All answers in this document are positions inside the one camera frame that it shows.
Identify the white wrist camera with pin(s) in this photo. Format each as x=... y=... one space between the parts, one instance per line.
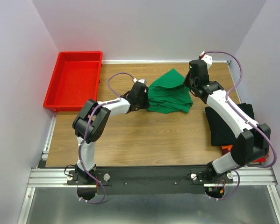
x=206 y=58
x=140 y=80

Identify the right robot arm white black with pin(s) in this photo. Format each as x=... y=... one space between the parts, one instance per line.
x=252 y=139

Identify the red plastic bin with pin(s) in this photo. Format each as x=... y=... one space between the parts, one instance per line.
x=75 y=79

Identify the aluminium frame rail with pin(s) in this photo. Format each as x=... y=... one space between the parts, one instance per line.
x=252 y=198

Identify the black folded t shirt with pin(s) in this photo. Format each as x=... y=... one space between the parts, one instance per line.
x=220 y=133

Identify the green polo shirt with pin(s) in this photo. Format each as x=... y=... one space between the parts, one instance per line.
x=168 y=94

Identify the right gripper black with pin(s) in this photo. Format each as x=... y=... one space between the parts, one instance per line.
x=186 y=81

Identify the orange folded t shirt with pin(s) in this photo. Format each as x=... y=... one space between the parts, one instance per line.
x=227 y=147

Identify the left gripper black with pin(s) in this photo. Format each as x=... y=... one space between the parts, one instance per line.
x=147 y=104

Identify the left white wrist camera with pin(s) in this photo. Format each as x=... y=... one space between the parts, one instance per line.
x=140 y=80

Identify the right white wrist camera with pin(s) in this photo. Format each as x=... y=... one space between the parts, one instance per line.
x=206 y=58

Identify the red folded t shirt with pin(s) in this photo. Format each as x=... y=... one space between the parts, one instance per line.
x=262 y=159

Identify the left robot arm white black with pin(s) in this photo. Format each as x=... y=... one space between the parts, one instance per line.
x=90 y=124

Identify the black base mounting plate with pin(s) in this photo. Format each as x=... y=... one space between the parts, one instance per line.
x=144 y=180

